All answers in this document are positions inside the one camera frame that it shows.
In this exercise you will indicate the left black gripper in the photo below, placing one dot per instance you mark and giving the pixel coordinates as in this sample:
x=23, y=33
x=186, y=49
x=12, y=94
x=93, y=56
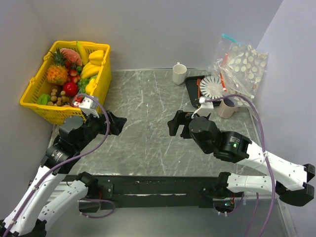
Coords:
x=116, y=123

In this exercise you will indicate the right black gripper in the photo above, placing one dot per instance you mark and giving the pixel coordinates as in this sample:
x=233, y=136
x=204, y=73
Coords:
x=181, y=117

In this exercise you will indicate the toy pineapple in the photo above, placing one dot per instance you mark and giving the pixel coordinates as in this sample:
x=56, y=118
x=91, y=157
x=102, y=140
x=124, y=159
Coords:
x=57, y=72

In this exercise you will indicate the polka dot zip bag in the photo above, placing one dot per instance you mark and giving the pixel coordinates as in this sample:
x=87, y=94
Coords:
x=244, y=69

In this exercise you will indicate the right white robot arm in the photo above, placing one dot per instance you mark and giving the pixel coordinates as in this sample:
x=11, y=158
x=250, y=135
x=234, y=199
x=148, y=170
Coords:
x=279, y=177

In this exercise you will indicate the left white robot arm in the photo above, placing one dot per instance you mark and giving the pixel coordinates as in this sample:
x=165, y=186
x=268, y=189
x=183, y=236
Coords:
x=35, y=214

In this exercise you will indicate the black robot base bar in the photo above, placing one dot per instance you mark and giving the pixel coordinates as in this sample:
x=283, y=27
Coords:
x=156, y=191

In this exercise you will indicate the clear zip bag orange seal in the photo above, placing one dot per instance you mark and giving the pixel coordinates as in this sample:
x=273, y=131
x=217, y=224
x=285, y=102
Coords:
x=226, y=89

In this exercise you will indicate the clear zip bag blue seal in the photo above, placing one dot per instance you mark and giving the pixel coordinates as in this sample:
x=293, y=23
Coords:
x=222, y=48

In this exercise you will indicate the yellow plastic basket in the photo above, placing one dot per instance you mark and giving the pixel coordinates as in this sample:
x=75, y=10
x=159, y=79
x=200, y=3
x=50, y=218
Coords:
x=39, y=85

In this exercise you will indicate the black plastic tray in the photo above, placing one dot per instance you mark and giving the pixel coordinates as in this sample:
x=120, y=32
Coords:
x=192, y=89

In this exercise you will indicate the yellow toy lemon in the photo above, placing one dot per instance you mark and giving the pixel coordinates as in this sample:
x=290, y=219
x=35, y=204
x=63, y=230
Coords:
x=89, y=89

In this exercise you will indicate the striped white plate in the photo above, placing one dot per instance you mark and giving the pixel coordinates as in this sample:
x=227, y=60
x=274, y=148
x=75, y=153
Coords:
x=211, y=87

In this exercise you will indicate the beige paper cup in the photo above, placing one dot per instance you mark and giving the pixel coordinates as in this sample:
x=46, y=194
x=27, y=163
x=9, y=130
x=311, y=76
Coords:
x=226, y=108

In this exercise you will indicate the white ceramic mug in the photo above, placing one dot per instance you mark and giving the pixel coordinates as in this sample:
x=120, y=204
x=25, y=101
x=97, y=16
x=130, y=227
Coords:
x=179, y=73

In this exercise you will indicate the green toy grapes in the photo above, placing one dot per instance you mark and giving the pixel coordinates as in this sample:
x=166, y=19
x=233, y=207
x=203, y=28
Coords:
x=82, y=84

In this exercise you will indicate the red toy apple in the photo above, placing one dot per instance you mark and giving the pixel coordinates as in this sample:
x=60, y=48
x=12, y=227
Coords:
x=71, y=89

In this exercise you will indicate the yellow toy banana bunch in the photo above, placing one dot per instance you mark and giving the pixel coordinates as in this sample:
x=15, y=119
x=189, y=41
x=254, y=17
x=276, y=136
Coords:
x=90, y=70

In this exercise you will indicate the red toy strawberries bunch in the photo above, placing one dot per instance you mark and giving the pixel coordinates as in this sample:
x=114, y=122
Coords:
x=74, y=70

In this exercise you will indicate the brown toy longan bunch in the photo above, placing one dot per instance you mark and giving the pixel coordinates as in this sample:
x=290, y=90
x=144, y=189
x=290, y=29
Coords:
x=58, y=98

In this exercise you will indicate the yellow toy bell pepper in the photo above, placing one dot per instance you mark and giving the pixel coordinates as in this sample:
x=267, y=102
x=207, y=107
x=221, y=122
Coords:
x=96, y=57

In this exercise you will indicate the green toy starfruit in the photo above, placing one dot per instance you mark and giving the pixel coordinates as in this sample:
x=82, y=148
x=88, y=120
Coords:
x=44, y=99

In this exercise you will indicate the toy watermelon slice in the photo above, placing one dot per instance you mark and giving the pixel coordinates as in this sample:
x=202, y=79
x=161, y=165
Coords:
x=71, y=56

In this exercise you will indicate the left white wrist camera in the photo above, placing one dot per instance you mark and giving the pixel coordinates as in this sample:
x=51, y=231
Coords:
x=89, y=107

